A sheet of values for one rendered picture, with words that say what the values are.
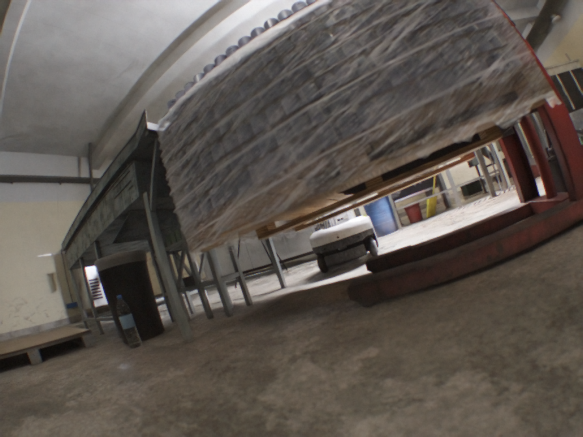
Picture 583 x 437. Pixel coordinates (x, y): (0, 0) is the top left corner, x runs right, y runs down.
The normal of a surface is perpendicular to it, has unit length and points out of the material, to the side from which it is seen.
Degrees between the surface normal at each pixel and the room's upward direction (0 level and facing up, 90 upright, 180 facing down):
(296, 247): 90
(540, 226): 90
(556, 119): 90
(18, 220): 90
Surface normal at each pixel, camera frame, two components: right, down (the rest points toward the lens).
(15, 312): 0.85, -0.33
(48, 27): 0.31, 0.94
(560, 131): -0.44, 0.04
